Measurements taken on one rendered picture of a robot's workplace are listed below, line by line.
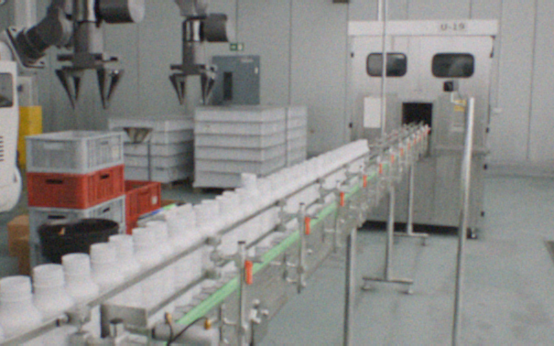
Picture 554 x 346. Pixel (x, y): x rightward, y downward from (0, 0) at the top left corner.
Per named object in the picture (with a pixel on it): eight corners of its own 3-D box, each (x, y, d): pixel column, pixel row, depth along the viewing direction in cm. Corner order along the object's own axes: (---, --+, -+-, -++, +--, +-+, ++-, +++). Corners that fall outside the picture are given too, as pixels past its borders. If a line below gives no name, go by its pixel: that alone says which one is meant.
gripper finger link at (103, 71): (106, 110, 109) (105, 56, 108) (71, 110, 111) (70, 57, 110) (126, 109, 116) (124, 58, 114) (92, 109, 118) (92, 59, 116)
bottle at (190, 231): (166, 297, 121) (165, 212, 119) (178, 287, 127) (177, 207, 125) (194, 299, 120) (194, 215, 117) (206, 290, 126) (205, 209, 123)
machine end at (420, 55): (484, 241, 601) (497, 19, 572) (342, 230, 642) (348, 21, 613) (483, 211, 751) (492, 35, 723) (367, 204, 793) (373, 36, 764)
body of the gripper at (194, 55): (180, 72, 160) (180, 43, 159) (217, 72, 157) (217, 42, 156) (168, 71, 154) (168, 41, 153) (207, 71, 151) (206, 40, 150)
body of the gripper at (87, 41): (104, 63, 108) (103, 19, 107) (55, 64, 111) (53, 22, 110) (124, 64, 114) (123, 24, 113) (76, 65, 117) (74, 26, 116)
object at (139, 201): (126, 222, 453) (126, 192, 450) (77, 219, 463) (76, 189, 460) (162, 208, 511) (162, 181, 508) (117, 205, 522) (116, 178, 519)
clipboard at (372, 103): (385, 128, 617) (386, 95, 612) (362, 127, 624) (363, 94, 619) (385, 128, 620) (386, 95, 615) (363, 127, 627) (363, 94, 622)
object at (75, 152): (84, 174, 378) (83, 137, 375) (24, 171, 385) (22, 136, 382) (124, 163, 438) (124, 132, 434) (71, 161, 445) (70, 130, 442)
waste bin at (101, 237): (93, 354, 331) (90, 237, 322) (24, 342, 344) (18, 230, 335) (136, 325, 374) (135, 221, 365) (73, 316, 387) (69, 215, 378)
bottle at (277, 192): (257, 237, 172) (258, 178, 170) (266, 232, 177) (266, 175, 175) (277, 239, 170) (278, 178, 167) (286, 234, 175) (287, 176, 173)
